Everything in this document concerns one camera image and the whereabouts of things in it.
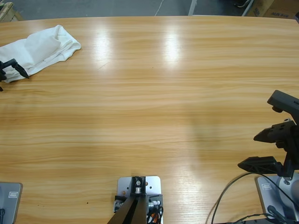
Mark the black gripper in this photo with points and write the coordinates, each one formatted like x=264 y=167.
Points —
x=292 y=149
x=2 y=72

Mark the white T-shirt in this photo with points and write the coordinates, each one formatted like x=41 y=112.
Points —
x=42 y=46

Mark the wooden pallet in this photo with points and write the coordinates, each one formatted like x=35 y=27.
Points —
x=9 y=11

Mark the pale printed cardboard box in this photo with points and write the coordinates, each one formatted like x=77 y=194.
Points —
x=278 y=12

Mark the brown cardboard box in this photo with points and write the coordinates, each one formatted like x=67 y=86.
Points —
x=266 y=8

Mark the slanted metal bar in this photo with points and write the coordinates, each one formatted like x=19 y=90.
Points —
x=248 y=8

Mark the dark bystander shoe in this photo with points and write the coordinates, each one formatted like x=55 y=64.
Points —
x=240 y=3

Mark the grey base plate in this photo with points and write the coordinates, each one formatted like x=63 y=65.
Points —
x=11 y=210
x=264 y=198

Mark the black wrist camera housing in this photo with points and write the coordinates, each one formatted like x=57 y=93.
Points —
x=283 y=101

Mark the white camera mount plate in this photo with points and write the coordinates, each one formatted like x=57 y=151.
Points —
x=154 y=184

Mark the white upright post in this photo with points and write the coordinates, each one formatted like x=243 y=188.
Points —
x=192 y=7

